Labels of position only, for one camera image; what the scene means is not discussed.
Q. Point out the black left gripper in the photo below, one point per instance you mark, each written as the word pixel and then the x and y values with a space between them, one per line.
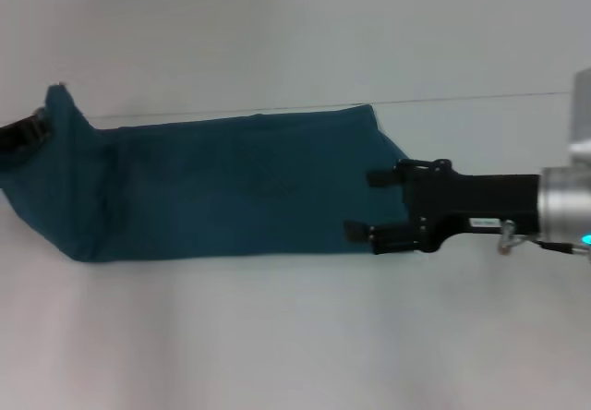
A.
pixel 11 135

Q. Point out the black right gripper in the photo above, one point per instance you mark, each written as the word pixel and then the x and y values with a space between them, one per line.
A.
pixel 461 202

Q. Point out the teal t-shirt with FREE print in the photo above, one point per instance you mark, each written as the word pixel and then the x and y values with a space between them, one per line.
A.
pixel 208 184

